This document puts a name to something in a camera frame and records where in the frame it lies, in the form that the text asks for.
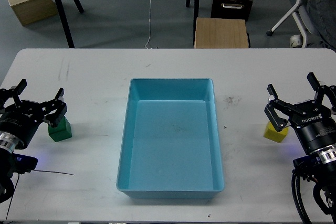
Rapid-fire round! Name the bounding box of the seated person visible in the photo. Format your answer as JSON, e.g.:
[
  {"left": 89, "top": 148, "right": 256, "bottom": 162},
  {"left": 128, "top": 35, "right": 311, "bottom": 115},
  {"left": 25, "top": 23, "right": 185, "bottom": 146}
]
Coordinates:
[{"left": 307, "top": 0, "right": 335, "bottom": 51}]

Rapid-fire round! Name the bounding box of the light blue plastic bin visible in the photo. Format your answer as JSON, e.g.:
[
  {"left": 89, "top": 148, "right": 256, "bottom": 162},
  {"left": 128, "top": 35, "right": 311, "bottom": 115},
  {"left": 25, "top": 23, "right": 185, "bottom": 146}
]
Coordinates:
[{"left": 117, "top": 79, "right": 225, "bottom": 199}]

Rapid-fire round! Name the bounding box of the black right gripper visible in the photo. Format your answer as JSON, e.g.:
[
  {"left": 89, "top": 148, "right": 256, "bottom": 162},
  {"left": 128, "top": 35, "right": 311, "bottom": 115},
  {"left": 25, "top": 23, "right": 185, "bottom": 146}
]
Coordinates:
[{"left": 264, "top": 72, "right": 335, "bottom": 155}]

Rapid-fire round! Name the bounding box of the yellow wooden block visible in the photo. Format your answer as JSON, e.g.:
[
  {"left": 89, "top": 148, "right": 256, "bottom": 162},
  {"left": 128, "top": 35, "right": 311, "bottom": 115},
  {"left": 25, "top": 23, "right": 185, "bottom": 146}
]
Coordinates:
[{"left": 263, "top": 121, "right": 288, "bottom": 143}]

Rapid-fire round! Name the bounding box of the white hanging cable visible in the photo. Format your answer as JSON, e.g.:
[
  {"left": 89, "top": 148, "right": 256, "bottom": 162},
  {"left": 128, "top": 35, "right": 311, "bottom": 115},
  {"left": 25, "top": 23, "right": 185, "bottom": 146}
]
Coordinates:
[{"left": 144, "top": 0, "right": 154, "bottom": 50}]

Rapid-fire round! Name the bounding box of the white sneaker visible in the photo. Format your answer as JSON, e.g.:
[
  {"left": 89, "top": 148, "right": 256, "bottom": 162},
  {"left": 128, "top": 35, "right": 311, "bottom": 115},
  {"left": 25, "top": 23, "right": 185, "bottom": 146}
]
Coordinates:
[{"left": 289, "top": 35, "right": 303, "bottom": 48}]

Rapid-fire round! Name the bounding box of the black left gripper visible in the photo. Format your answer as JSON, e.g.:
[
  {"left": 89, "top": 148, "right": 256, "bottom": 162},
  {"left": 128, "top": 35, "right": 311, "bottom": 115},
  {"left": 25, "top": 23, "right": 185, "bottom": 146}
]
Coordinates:
[{"left": 1, "top": 79, "right": 67, "bottom": 140}]

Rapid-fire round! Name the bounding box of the light wooden box left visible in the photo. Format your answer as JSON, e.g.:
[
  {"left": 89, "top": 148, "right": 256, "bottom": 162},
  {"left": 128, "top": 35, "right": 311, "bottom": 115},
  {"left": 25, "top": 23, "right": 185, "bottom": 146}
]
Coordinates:
[{"left": 7, "top": 0, "right": 58, "bottom": 26}]

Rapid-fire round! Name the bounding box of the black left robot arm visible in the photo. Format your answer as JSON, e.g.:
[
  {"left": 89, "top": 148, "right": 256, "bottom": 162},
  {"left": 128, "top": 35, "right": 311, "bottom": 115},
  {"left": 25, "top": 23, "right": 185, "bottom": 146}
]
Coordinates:
[{"left": 1, "top": 79, "right": 67, "bottom": 202}]

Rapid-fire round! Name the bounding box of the thin black cable tie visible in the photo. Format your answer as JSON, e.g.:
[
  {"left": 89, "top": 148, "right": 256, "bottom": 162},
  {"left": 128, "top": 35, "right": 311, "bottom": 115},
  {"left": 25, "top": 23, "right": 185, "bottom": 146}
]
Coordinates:
[{"left": 33, "top": 169, "right": 75, "bottom": 176}]

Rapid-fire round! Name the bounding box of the white office chair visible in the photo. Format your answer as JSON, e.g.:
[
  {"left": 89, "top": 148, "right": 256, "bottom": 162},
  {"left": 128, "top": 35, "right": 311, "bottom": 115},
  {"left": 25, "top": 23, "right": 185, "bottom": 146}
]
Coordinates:
[{"left": 266, "top": 0, "right": 319, "bottom": 48}]

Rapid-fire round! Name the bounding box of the black drawer cabinet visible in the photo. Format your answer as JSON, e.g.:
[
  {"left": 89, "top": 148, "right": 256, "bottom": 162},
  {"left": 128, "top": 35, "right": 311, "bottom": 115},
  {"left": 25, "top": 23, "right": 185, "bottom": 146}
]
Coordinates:
[{"left": 211, "top": 0, "right": 254, "bottom": 22}]

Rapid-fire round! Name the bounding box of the black table legs left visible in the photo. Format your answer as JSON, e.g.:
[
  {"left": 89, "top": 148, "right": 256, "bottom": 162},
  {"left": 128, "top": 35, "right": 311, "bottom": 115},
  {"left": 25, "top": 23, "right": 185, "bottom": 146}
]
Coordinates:
[{"left": 47, "top": 0, "right": 85, "bottom": 49}]

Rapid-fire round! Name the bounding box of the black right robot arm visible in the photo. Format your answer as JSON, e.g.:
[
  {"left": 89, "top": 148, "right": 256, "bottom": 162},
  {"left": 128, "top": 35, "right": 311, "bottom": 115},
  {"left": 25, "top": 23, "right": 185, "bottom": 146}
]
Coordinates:
[{"left": 264, "top": 72, "right": 335, "bottom": 223}]

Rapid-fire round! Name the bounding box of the green wooden block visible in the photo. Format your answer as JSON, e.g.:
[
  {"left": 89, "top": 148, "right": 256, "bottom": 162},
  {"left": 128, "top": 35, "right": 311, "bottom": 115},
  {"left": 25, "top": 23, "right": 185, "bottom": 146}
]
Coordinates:
[{"left": 48, "top": 116, "right": 72, "bottom": 142}]

